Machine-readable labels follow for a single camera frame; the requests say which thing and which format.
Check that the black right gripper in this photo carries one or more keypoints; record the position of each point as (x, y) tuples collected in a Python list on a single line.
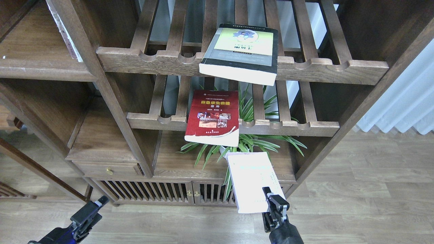
[(286, 233)]

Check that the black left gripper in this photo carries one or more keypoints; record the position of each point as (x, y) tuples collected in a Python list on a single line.
[(84, 219)]

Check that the white and purple book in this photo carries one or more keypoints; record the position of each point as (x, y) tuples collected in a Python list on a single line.
[(250, 172)]

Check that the red cover book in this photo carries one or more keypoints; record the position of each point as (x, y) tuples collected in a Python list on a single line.
[(213, 118)]

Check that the upright books on left shelf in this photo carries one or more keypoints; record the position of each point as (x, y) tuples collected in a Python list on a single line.
[(64, 33)]

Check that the brass drawer knob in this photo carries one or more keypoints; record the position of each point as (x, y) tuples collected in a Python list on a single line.
[(109, 171)]

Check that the white plant pot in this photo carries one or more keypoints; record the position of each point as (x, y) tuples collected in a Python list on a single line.
[(224, 150)]

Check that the green spider plant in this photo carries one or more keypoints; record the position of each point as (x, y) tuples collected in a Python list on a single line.
[(246, 142)]

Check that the dark wooden bookshelf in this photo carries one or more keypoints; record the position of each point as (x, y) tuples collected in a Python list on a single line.
[(125, 106)]

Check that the yellow and black book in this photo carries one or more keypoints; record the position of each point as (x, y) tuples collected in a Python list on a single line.
[(242, 53)]

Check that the white curtain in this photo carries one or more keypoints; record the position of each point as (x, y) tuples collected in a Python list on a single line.
[(409, 102)]

